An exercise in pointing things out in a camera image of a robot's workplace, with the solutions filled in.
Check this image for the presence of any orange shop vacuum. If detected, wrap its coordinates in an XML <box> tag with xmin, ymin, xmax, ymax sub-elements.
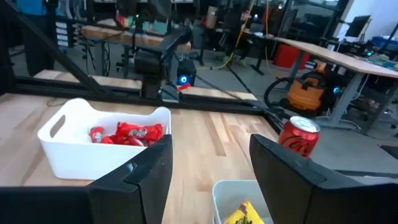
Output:
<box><xmin>263</xmin><ymin>60</ymin><xmax>332</xmax><ymax>118</ymax></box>

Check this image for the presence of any person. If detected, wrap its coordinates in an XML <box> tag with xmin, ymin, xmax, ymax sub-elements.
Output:
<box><xmin>14</xmin><ymin>0</ymin><xmax>60</xmax><ymax>77</ymax></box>

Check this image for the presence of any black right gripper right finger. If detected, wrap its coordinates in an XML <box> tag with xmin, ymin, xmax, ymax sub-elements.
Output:
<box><xmin>249</xmin><ymin>134</ymin><xmax>370</xmax><ymax>224</ymax></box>

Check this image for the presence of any light grey plastic bin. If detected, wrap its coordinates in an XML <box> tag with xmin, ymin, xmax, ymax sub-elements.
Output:
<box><xmin>211</xmin><ymin>179</ymin><xmax>275</xmax><ymax>224</ymax></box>

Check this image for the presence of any light wood top desk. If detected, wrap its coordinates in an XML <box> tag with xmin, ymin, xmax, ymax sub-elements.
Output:
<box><xmin>273</xmin><ymin>36</ymin><xmax>398</xmax><ymax>131</ymax></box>

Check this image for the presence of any white plastic bin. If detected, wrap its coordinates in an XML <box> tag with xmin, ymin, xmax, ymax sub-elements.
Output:
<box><xmin>37</xmin><ymin>97</ymin><xmax>172</xmax><ymax>182</ymax></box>

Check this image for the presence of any yellow Sour Patch candy bag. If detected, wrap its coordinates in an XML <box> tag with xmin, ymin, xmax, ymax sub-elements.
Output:
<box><xmin>223</xmin><ymin>200</ymin><xmax>266</xmax><ymax>224</ymax></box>

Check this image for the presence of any wood top work table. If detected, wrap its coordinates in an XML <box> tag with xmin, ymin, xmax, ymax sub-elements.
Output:
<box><xmin>80</xmin><ymin>17</ymin><xmax>193</xmax><ymax>78</ymax></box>

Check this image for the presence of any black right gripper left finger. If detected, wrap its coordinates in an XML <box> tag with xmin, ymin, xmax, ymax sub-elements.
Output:
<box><xmin>86</xmin><ymin>134</ymin><xmax>174</xmax><ymax>224</ymax></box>

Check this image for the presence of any dark computer monitor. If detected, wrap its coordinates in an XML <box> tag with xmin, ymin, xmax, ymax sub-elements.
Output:
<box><xmin>344</xmin><ymin>14</ymin><xmax>373</xmax><ymax>39</ymax></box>

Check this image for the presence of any red soda can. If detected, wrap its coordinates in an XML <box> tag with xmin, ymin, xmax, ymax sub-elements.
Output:
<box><xmin>277</xmin><ymin>115</ymin><xmax>322</xmax><ymax>160</ymax></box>

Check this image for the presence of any red bin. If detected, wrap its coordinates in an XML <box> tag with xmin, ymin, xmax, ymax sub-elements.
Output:
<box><xmin>272</xmin><ymin>43</ymin><xmax>311</xmax><ymax>70</ymax></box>

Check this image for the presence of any red KitKat candy wrapper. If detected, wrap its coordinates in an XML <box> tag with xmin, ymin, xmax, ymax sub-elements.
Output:
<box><xmin>123</xmin><ymin>136</ymin><xmax>156</xmax><ymax>147</ymax></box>
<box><xmin>88</xmin><ymin>126</ymin><xmax>106</xmax><ymax>144</ymax></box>
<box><xmin>116</xmin><ymin>121</ymin><xmax>164</xmax><ymax>141</ymax></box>
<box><xmin>99</xmin><ymin>135</ymin><xmax>125</xmax><ymax>146</ymax></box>

